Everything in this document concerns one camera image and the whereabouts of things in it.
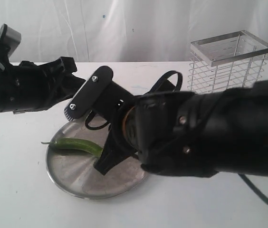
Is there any black camera cable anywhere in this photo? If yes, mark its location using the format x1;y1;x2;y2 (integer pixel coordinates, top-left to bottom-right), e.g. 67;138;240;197
237;173;268;210

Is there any chrome wire utensil holder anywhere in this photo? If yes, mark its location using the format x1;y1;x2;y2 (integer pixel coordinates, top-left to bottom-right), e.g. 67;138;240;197
188;30;268;94

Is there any green cucumber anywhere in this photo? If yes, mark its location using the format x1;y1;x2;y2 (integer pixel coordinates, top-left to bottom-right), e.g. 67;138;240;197
41;138;103;158

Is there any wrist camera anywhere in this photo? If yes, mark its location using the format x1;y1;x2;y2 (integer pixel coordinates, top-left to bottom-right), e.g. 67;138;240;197
64;66;134;122
0;23;22;69

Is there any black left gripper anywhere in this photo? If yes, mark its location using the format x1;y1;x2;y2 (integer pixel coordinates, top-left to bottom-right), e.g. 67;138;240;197
12;57;86;114

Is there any round steel plate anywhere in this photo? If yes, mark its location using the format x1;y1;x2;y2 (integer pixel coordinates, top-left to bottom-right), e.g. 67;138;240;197
45;121;150;200

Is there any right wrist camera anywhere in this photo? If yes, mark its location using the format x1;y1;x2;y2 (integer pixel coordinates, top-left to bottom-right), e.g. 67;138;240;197
64;66;134;122

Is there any white backdrop curtain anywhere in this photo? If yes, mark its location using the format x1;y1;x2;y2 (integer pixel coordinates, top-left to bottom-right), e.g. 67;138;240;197
0;0;268;62

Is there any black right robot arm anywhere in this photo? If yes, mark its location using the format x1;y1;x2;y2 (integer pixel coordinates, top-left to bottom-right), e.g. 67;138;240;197
94;80;268;178

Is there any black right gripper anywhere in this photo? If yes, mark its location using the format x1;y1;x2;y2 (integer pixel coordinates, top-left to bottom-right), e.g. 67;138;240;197
94;104;142;175

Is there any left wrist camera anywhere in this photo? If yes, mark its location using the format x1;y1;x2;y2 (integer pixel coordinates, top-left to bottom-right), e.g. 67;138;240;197
0;23;22;69

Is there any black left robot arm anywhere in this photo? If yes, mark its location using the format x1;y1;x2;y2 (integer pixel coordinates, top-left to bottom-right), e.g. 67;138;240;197
0;57;85;114

